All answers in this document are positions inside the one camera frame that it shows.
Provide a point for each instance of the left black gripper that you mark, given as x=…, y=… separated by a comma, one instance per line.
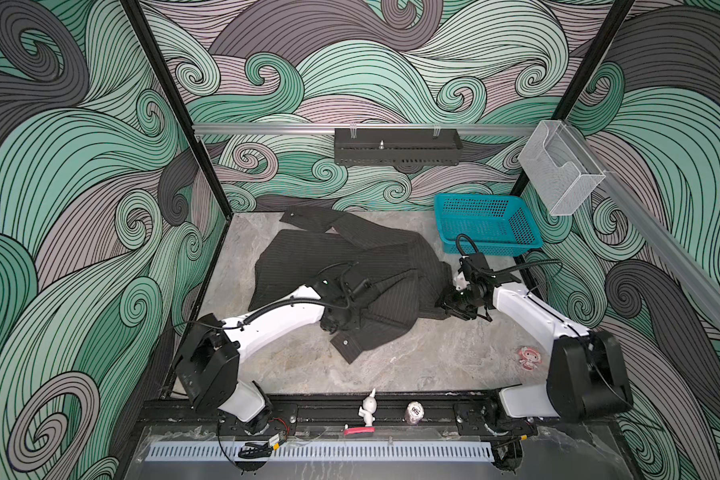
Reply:
x=356, y=317

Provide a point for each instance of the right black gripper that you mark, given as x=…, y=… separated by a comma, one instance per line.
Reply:
x=451, y=307

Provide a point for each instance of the dark pinstriped long sleeve shirt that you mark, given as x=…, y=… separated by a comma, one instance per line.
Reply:
x=379, y=280

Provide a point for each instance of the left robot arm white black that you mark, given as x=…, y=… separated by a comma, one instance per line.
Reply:
x=209, y=357

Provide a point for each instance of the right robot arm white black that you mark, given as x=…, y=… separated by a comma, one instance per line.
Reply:
x=587, y=376

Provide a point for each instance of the teal plastic basket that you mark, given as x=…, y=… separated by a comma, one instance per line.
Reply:
x=499, y=225

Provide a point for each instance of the round cartoon sticker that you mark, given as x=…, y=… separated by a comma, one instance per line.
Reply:
x=529, y=358

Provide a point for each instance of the white rabbit figurine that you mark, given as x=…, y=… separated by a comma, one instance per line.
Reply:
x=368, y=408

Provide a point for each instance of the pink flat base piece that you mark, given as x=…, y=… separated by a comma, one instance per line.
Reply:
x=359, y=431

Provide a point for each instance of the small white patterned jar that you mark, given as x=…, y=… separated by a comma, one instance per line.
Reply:
x=414, y=413

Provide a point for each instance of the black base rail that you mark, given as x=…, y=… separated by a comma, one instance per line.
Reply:
x=470, y=412

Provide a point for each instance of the white slotted cable duct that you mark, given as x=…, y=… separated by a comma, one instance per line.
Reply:
x=327, y=451

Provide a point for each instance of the clear acrylic wall holder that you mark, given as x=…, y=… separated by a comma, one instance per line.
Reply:
x=561, y=167

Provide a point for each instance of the black perforated wall tray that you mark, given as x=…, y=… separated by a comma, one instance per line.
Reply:
x=406, y=149

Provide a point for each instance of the aluminium back rail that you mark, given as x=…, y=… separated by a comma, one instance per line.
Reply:
x=258, y=128

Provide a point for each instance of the aluminium rail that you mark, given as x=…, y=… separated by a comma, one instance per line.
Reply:
x=677, y=213
x=258, y=128

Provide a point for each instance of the aluminium right rail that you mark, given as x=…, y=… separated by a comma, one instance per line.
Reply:
x=677, y=213

